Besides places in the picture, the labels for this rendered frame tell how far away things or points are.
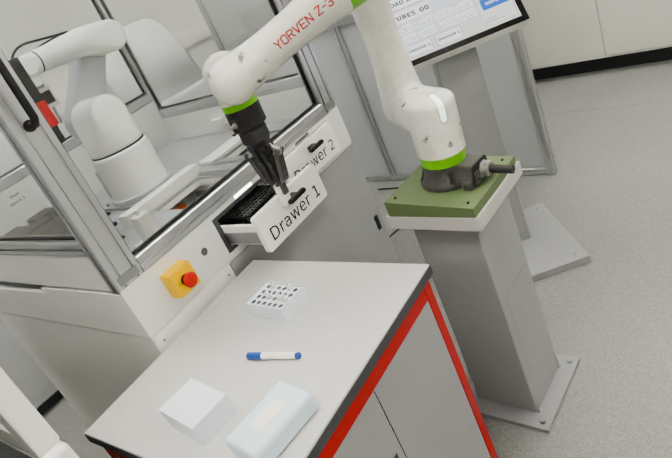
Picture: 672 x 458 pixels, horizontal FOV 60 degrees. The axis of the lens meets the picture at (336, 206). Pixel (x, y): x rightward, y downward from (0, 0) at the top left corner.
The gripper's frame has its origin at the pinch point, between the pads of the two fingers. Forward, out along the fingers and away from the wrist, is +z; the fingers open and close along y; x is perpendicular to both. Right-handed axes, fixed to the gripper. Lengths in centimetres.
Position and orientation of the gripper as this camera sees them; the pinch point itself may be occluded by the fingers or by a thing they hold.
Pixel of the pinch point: (283, 194)
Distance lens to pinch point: 155.7
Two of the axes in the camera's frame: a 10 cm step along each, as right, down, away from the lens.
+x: 5.0, -5.5, 6.7
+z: 3.7, 8.3, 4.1
